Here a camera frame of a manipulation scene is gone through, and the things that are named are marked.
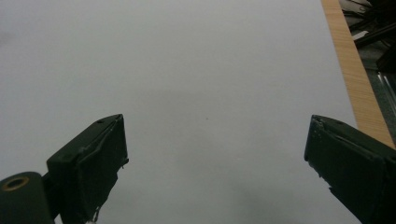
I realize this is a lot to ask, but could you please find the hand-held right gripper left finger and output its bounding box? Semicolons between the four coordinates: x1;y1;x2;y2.
46;113;130;224

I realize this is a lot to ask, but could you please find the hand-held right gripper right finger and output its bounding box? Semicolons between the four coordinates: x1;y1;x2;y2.
304;114;396;224

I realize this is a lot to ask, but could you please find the black metal stand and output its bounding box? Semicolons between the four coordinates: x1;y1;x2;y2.
339;0;396;75

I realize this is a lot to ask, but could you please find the silver metal rail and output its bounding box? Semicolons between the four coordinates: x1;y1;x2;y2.
376;72;396;117

